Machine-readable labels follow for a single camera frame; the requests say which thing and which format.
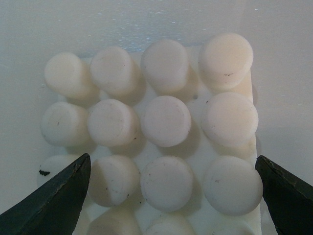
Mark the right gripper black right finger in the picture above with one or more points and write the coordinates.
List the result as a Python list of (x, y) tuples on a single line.
[(288, 198)]

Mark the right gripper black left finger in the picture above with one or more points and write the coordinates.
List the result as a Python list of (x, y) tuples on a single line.
[(54, 208)]

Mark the white studded base plate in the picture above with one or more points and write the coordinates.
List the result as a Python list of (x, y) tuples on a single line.
[(172, 137)]

